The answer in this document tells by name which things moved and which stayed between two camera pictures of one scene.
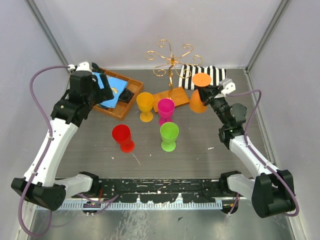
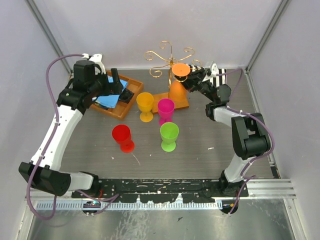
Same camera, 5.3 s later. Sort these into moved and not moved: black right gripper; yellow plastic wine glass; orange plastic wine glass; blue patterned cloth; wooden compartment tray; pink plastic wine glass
Moved: orange plastic wine glass; black right gripper
Not moved: pink plastic wine glass; yellow plastic wine glass; wooden compartment tray; blue patterned cloth
